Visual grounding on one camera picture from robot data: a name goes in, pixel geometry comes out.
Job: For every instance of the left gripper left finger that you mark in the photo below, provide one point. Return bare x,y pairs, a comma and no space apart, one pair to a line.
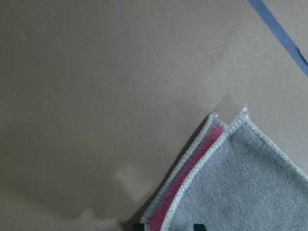
138,227

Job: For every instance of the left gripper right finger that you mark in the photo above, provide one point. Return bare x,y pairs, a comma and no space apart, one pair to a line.
199,227

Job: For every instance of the pink towel with grey edge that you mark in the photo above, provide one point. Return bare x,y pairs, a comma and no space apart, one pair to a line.
231,178

